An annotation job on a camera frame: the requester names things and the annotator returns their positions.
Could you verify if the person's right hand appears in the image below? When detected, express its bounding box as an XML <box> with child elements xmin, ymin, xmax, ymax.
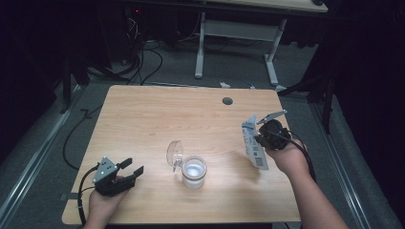
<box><xmin>266</xmin><ymin>139</ymin><xmax>311</xmax><ymax>184</ymax></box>

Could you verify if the desk with white metal legs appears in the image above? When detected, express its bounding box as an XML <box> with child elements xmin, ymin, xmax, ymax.
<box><xmin>194</xmin><ymin>0</ymin><xmax>329</xmax><ymax>94</ymax></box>

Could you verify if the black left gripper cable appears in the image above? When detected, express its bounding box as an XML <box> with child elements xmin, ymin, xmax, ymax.
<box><xmin>77</xmin><ymin>164</ymin><xmax>101</xmax><ymax>227</ymax></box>

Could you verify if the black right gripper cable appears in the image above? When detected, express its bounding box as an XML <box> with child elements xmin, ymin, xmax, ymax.
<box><xmin>273</xmin><ymin>130</ymin><xmax>318</xmax><ymax>184</ymax></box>

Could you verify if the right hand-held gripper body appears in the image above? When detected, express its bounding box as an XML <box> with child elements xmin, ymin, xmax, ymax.
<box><xmin>257</xmin><ymin>109</ymin><xmax>292</xmax><ymax>151</ymax></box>

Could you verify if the black floor cable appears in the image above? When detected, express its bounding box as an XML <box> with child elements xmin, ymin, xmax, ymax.
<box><xmin>62</xmin><ymin>104</ymin><xmax>103</xmax><ymax>171</ymax></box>

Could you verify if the black metal stand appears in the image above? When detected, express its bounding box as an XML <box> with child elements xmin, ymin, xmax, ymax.
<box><xmin>276</xmin><ymin>47</ymin><xmax>339</xmax><ymax>135</ymax></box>
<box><xmin>59</xmin><ymin>53</ymin><xmax>91</xmax><ymax>115</ymax></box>

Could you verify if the person's left hand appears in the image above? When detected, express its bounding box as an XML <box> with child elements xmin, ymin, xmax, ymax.
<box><xmin>83</xmin><ymin>189</ymin><xmax>128</xmax><ymax>229</ymax></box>

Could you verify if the white and blue packet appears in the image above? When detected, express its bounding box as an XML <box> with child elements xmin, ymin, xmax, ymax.
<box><xmin>241</xmin><ymin>114</ymin><xmax>269</xmax><ymax>171</ymax></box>

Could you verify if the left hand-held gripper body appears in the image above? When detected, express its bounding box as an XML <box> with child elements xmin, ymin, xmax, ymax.
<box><xmin>92</xmin><ymin>156</ymin><xmax>138</xmax><ymax>198</ymax></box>

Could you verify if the dark equipment with red light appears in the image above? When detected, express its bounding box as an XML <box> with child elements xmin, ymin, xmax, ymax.
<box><xmin>123</xmin><ymin>5</ymin><xmax>145</xmax><ymax>65</ymax></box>

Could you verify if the metal floor rail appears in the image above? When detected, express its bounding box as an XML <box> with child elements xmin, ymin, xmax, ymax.
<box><xmin>0</xmin><ymin>85</ymin><xmax>84</xmax><ymax>223</ymax></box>
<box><xmin>309</xmin><ymin>101</ymin><xmax>373</xmax><ymax>229</ymax></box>

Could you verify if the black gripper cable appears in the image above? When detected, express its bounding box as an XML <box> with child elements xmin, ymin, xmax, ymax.
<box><xmin>77</xmin><ymin>164</ymin><xmax>101</xmax><ymax>227</ymax></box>
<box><xmin>273</xmin><ymin>130</ymin><xmax>318</xmax><ymax>184</ymax></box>

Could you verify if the bundle of black cables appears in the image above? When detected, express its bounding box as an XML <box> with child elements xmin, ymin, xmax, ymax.
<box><xmin>85</xmin><ymin>15</ymin><xmax>164</xmax><ymax>87</ymax></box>

